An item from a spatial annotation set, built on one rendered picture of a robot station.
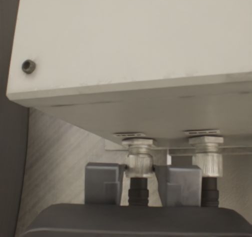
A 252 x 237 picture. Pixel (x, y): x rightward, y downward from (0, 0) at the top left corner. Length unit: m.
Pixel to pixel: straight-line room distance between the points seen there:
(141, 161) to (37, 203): 0.10
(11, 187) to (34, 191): 0.02
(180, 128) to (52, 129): 0.12
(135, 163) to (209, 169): 0.04
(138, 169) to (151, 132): 0.02
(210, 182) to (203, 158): 0.01
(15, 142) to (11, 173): 0.02
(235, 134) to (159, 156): 0.06
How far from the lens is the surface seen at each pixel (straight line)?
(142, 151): 0.18
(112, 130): 0.16
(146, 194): 0.18
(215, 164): 0.17
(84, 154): 0.23
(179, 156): 0.21
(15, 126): 0.25
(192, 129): 0.15
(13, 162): 0.25
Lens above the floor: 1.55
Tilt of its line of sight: 4 degrees down
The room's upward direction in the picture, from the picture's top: 46 degrees clockwise
